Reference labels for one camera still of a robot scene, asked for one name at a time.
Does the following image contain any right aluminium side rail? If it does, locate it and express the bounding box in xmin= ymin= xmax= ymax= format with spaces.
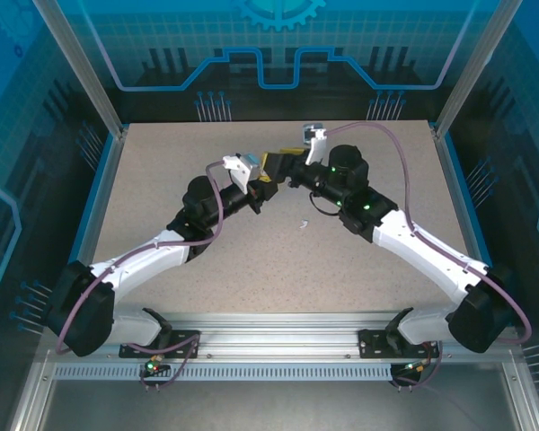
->
xmin=429 ymin=120 xmax=498 ymax=325

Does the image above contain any left small LED circuit board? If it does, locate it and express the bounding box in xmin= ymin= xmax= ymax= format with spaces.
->
xmin=144 ymin=356 xmax=170 ymax=376

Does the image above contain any left aluminium frame post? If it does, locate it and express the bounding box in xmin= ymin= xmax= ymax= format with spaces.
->
xmin=31 ymin=0 xmax=129 ymax=138

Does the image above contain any right blue table edge trim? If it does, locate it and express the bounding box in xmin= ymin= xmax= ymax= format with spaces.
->
xmin=443 ymin=134 xmax=514 ymax=327

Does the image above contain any left aluminium side rail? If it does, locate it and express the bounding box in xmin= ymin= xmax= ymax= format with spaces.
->
xmin=62 ymin=125 xmax=130 ymax=315

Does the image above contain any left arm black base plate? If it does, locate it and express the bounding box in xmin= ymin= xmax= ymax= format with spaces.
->
xmin=119 ymin=330 xmax=201 ymax=360

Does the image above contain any aluminium side rail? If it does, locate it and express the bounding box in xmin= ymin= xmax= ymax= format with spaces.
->
xmin=429 ymin=120 xmax=498 ymax=325
xmin=62 ymin=125 xmax=130 ymax=315

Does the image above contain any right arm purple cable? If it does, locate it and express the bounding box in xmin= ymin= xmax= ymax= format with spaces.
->
xmin=325 ymin=120 xmax=534 ymax=390

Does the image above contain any blue table edge trim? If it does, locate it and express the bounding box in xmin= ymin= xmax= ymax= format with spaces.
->
xmin=443 ymin=134 xmax=514 ymax=327
xmin=56 ymin=134 xmax=120 ymax=315

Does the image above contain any small led circuit board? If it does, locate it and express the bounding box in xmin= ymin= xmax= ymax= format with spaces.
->
xmin=402 ymin=358 xmax=432 ymax=376
xmin=144 ymin=356 xmax=170 ymax=376

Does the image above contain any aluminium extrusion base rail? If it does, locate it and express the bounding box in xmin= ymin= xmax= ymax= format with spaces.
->
xmin=38 ymin=309 xmax=525 ymax=365

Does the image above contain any right aluminium frame post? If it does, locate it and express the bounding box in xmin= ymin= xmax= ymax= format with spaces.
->
xmin=433 ymin=0 xmax=520 ymax=138

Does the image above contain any slotted grey cable duct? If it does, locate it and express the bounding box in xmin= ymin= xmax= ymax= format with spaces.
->
xmin=52 ymin=362 xmax=399 ymax=383

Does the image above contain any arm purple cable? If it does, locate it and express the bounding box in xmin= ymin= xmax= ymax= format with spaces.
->
xmin=325 ymin=120 xmax=534 ymax=390
xmin=55 ymin=160 xmax=228 ymax=391

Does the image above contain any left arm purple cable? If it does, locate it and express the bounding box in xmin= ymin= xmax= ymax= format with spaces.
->
xmin=55 ymin=160 xmax=228 ymax=391

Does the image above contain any left blue table edge trim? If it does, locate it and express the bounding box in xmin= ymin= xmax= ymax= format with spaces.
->
xmin=56 ymin=134 xmax=120 ymax=315

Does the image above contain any grey metal sheet shelf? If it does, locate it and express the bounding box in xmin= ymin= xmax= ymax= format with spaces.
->
xmin=35 ymin=379 xmax=522 ymax=431

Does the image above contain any right gripper thin black wire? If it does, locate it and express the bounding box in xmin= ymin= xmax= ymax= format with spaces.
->
xmin=308 ymin=190 xmax=342 ymax=216

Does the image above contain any aluminium frame post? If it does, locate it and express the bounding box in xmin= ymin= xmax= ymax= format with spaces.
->
xmin=433 ymin=0 xmax=520 ymax=138
xmin=31 ymin=0 xmax=129 ymax=138

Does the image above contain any right small LED circuit board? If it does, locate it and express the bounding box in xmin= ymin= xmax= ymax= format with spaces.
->
xmin=402 ymin=358 xmax=432 ymax=376

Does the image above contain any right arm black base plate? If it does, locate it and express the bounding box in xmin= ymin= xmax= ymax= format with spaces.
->
xmin=358 ymin=329 xmax=437 ymax=360

